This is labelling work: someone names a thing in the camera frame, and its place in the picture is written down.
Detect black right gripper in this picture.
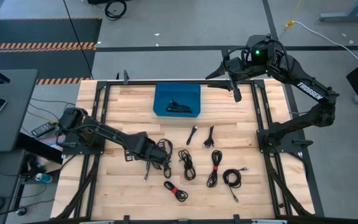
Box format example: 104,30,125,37
205,56,255,103

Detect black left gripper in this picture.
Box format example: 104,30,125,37
124,132,172,170

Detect short black USB cable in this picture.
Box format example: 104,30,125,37
186,124,199,146
202,125,216,149

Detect thick black cable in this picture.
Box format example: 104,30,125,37
163,180,190,203

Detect blue plastic bin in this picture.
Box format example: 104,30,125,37
152,82,202,118

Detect thin black cable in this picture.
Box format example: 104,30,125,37
62,0,94,80
206,149,224,189

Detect black cable with silver plugs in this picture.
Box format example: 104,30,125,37
222,166,249,204

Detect black remote control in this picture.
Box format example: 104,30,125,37
30,121,57,138

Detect grey table leg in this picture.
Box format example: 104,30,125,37
318,0,358,22

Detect black hazard-striped floor mat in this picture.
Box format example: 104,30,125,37
0,17,103,85

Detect grey desk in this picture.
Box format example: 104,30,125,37
0,68,39,156

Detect black metal table frame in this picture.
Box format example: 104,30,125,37
50,70,326,224

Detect yellow hanging cable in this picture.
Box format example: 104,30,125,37
283,0,304,30

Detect white floor cable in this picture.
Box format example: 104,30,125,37
292,20,358,63

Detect coiled black floor cable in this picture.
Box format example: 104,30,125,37
104,0,128,22

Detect thin black hanging cable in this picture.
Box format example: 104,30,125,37
62,0,94,80

